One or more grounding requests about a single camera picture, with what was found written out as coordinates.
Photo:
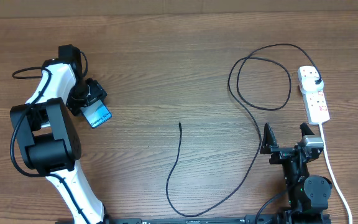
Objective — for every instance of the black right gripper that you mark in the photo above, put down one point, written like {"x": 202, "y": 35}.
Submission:
{"x": 268, "y": 147}

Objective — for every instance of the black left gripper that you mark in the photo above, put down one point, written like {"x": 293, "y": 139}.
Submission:
{"x": 97, "y": 92}

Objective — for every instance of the blue Samsung Galaxy smartphone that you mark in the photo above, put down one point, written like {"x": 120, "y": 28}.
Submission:
{"x": 96, "y": 114}

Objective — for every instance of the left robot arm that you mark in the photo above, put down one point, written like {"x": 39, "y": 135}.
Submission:
{"x": 44, "y": 141}

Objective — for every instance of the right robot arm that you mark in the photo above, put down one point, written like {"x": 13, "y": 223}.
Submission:
{"x": 307, "y": 194}

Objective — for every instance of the white charger plug adapter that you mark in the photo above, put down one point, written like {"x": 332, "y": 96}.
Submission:
{"x": 310, "y": 85}

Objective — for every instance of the white power strip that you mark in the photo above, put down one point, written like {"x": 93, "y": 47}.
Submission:
{"x": 315, "y": 103}

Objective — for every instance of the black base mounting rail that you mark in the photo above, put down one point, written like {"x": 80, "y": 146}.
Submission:
{"x": 248, "y": 219}

